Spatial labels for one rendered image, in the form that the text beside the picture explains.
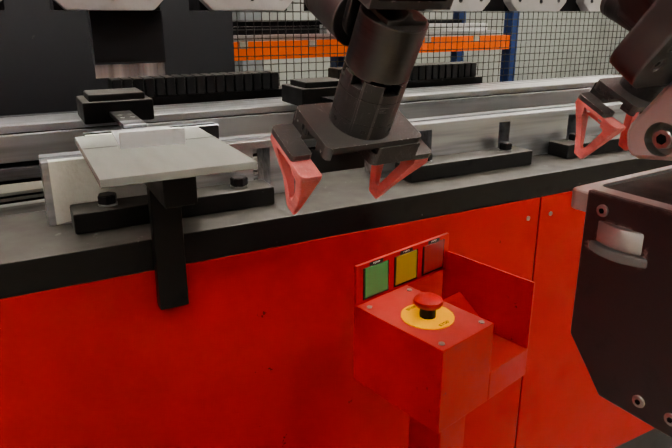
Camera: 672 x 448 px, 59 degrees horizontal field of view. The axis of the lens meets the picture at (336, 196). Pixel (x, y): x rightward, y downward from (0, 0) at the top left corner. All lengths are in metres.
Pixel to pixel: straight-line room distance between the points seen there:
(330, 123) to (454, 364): 0.38
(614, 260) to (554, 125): 0.94
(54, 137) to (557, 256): 1.00
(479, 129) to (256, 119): 0.46
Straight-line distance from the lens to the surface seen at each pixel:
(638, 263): 0.47
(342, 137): 0.52
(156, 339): 0.92
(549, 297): 1.35
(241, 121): 1.25
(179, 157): 0.77
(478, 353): 0.83
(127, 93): 1.15
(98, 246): 0.86
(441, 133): 1.19
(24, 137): 1.19
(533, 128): 1.35
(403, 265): 0.89
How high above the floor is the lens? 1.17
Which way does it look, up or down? 17 degrees down
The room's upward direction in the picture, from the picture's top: straight up
